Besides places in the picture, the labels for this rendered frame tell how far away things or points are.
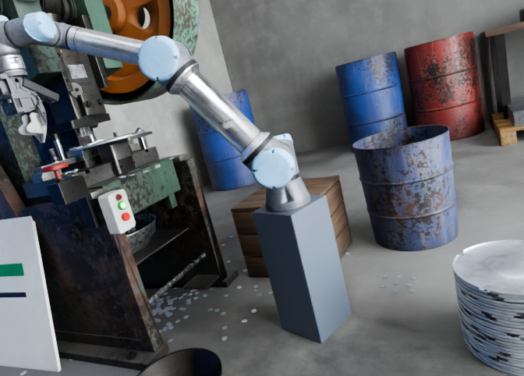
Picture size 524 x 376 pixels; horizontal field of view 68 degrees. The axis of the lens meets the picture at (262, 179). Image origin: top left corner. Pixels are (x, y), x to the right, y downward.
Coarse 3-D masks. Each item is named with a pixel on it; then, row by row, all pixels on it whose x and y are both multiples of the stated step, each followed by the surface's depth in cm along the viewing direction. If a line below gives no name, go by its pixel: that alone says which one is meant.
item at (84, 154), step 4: (96, 148) 157; (68, 152) 154; (72, 152) 153; (76, 152) 152; (80, 152) 151; (84, 152) 152; (88, 152) 154; (92, 152) 155; (96, 152) 157; (68, 156) 155; (72, 156) 154; (76, 156) 153; (80, 156) 152; (84, 156) 152; (88, 156) 153; (92, 156) 155; (80, 160) 153
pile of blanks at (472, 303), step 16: (464, 288) 102; (464, 304) 106; (480, 304) 99; (496, 304) 94; (512, 304) 91; (464, 320) 107; (480, 320) 99; (496, 320) 96; (512, 320) 93; (464, 336) 110; (480, 336) 101; (496, 336) 97; (512, 336) 95; (480, 352) 103; (496, 352) 98; (512, 352) 96; (496, 368) 100; (512, 368) 96
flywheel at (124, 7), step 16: (112, 0) 172; (128, 0) 173; (144, 0) 169; (160, 0) 162; (112, 16) 175; (128, 16) 176; (144, 16) 188; (160, 16) 165; (112, 32) 181; (128, 32) 178; (144, 32) 174; (160, 32) 167; (128, 64) 184; (112, 80) 186; (128, 80) 182; (144, 80) 178
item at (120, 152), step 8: (136, 136) 143; (144, 136) 147; (104, 144) 145; (112, 144) 148; (120, 144) 152; (128, 144) 155; (104, 152) 149; (112, 152) 148; (120, 152) 151; (128, 152) 155; (104, 160) 151; (112, 160) 149; (120, 160) 151; (128, 160) 154; (120, 168) 150; (128, 168) 154
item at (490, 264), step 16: (512, 240) 114; (480, 256) 111; (496, 256) 108; (512, 256) 106; (464, 272) 105; (480, 272) 103; (496, 272) 101; (512, 272) 99; (480, 288) 97; (496, 288) 95; (512, 288) 94
